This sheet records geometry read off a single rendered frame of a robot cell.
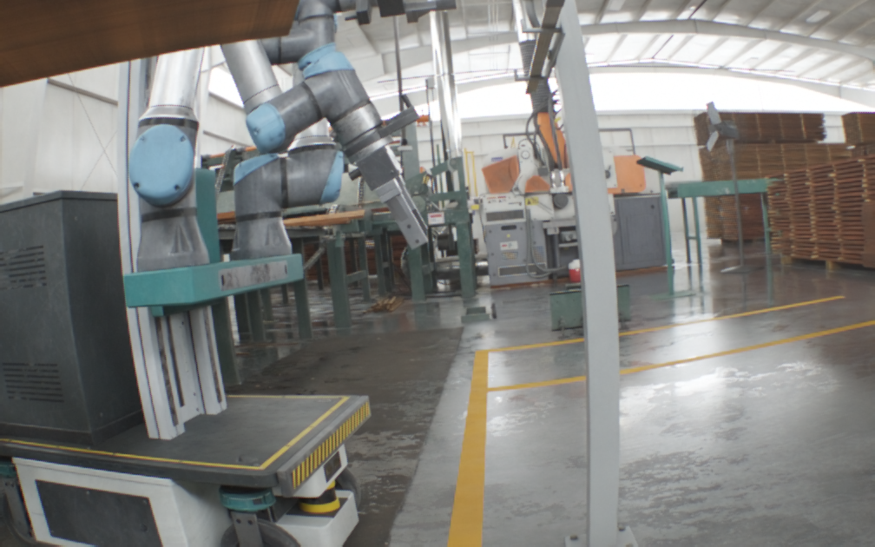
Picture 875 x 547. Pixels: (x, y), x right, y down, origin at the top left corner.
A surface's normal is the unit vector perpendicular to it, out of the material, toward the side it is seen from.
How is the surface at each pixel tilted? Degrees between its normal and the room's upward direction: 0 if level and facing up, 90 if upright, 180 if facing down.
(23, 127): 90
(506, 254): 90
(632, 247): 90
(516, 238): 90
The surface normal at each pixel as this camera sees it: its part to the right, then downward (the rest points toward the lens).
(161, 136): 0.29, 0.12
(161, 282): -0.11, 0.04
